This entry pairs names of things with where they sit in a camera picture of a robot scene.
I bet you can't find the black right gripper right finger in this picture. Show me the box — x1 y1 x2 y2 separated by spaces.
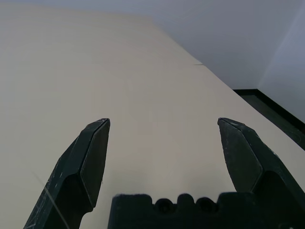
217 117 305 229

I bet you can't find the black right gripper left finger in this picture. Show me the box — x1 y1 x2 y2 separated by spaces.
23 118 111 229

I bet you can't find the black wall baseboard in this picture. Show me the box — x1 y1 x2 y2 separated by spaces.
233 88 305 134

